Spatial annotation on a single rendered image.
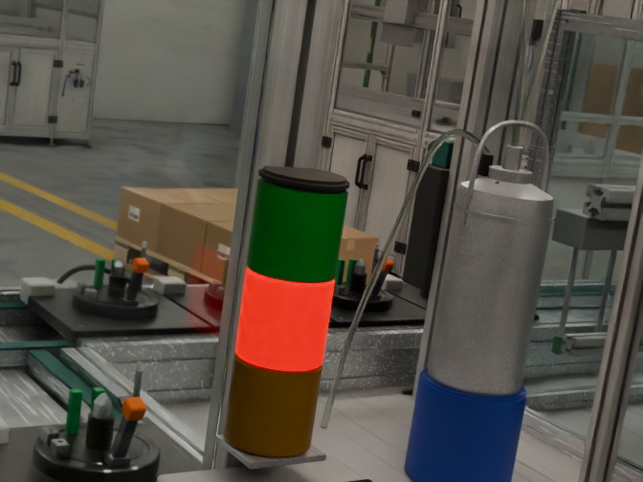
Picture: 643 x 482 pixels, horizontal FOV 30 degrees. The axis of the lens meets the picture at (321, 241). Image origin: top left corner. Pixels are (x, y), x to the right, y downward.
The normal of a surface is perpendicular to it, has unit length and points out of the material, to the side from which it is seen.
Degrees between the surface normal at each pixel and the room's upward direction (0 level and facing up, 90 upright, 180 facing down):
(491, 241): 90
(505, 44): 90
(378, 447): 0
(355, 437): 0
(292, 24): 90
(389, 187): 90
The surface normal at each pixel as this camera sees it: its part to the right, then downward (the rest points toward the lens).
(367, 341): 0.54, 0.24
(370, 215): -0.76, 0.02
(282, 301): -0.11, 0.18
